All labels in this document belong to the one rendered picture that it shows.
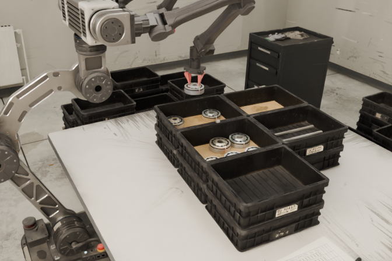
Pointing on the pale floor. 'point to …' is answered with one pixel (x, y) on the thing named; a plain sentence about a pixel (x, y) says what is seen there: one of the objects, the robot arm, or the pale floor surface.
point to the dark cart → (289, 63)
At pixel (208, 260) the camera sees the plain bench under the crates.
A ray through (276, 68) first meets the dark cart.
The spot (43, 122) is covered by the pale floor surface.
